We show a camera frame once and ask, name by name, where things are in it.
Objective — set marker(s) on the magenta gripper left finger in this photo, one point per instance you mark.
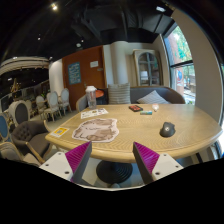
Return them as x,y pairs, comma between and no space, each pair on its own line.
78,159

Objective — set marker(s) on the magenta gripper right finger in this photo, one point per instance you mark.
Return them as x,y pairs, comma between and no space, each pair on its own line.
146,160

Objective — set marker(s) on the black computer mouse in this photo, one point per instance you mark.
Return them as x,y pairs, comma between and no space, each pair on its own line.
167,130

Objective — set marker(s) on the yellow square card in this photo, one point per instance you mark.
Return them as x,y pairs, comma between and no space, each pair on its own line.
60,131

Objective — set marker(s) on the round wooden table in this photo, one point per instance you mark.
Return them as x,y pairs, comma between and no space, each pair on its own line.
195,131

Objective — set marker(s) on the small teal box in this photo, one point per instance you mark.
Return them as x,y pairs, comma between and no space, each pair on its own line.
146,113

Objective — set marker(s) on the white printed paper sheet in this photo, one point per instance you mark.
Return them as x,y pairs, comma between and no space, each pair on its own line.
93,113

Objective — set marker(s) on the grey tufted armchair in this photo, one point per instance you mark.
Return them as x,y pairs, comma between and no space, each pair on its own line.
30,137

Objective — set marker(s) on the small pink white object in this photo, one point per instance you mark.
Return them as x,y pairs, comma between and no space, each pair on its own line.
155,107

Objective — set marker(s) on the white dining chair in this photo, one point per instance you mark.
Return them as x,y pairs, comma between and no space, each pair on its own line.
53,104
64,99

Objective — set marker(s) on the grey striped pillow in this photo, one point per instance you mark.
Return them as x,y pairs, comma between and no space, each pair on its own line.
152,98

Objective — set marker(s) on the clear plastic water pitcher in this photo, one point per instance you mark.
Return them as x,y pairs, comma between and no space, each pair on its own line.
91,97

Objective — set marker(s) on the grey sofa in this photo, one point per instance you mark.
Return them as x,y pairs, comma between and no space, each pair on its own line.
143,95

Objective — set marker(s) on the striped cushion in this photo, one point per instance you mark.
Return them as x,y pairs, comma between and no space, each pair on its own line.
119,93

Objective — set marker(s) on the white arched cabinet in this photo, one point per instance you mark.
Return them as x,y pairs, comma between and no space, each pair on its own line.
148,67

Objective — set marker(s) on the blue wall poster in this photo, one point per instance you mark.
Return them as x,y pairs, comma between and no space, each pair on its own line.
74,73

